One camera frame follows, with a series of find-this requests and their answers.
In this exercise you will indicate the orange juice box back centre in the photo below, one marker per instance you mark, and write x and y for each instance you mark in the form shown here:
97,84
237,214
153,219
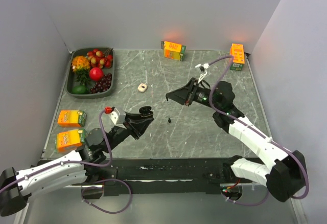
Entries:
173,51

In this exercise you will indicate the orange yellow flower pineapple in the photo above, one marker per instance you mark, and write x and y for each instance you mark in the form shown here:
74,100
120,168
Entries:
81,67

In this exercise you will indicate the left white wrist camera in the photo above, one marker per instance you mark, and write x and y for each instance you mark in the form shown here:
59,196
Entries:
116,115

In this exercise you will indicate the black earbud charging case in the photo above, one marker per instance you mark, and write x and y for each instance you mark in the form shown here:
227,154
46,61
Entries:
146,111

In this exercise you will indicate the red cherry bunch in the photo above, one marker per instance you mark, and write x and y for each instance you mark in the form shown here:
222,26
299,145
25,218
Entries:
100,58

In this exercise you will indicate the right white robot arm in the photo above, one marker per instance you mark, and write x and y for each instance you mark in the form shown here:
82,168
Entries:
282,172

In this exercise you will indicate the beige earbud charging case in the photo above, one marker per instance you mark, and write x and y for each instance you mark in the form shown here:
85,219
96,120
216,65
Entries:
142,88

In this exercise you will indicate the orange juice box left lower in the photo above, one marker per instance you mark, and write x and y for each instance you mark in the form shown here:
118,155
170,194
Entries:
70,140

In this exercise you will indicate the orange juice box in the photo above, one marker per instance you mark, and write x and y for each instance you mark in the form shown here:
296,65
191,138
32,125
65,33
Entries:
237,51
173,51
72,118
70,140

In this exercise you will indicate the dark grey fruit tray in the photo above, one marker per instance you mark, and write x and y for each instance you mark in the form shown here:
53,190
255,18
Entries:
71,82

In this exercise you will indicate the red apple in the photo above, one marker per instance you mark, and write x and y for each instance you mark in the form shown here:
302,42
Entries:
96,74

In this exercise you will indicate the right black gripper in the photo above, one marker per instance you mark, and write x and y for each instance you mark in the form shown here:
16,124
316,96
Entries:
184,94

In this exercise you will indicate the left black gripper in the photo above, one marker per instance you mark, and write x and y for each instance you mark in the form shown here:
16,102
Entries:
135,128

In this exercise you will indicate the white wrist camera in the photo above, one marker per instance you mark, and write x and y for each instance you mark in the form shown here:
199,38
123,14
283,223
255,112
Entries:
116,115
203,68

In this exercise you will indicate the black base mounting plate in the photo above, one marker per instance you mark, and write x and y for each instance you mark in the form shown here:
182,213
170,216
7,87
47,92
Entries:
173,175

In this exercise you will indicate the orange juice box back right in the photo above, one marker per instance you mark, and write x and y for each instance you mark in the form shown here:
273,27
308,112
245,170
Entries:
237,51

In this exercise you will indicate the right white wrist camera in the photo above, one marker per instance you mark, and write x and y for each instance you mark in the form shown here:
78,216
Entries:
203,68

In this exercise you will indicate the dark purple grape bunch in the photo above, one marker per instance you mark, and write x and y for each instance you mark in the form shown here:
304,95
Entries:
103,85

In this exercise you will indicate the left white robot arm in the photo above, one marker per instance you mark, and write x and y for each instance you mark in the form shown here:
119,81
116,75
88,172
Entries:
76,167

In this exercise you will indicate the orange juice box left upper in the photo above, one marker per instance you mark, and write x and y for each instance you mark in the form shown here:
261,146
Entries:
72,118

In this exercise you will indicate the green avocado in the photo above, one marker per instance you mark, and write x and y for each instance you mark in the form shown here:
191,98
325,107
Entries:
79,90

